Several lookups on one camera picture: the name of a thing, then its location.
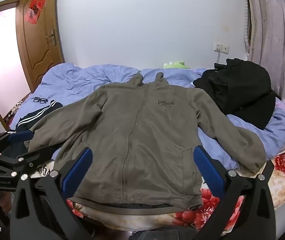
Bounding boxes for metal door handle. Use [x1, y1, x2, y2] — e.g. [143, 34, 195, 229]
[45, 29, 58, 46]

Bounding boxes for person's dark trousers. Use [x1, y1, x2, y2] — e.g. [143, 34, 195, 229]
[129, 226, 199, 240]

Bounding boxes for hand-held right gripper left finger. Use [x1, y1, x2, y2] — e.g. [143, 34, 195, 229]
[11, 147, 93, 240]

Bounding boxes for pale pink curtain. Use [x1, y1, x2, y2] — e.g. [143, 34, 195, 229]
[244, 0, 285, 155]

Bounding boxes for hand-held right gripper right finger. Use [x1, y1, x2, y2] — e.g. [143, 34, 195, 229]
[193, 145, 275, 240]

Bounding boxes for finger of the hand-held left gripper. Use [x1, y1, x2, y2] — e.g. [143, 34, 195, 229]
[0, 129, 34, 154]
[0, 147, 54, 178]

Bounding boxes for black white-striped pants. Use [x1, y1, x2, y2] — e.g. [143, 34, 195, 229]
[1, 100, 64, 160]

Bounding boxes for light blue duvet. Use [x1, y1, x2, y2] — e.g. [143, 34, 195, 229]
[9, 62, 285, 170]

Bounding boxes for pile of black clothes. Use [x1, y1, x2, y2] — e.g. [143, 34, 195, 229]
[193, 58, 277, 130]

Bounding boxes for brown wooden door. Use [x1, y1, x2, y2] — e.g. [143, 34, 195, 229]
[16, 0, 65, 94]

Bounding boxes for red paper door decoration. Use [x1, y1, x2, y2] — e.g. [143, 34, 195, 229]
[24, 0, 43, 25]

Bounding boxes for green plush toy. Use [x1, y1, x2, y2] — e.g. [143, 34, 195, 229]
[163, 60, 191, 70]

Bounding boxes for olive green zip jacket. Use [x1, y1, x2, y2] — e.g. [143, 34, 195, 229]
[28, 72, 267, 217]

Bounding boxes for red floral blanket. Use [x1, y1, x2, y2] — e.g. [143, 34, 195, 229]
[27, 147, 285, 238]

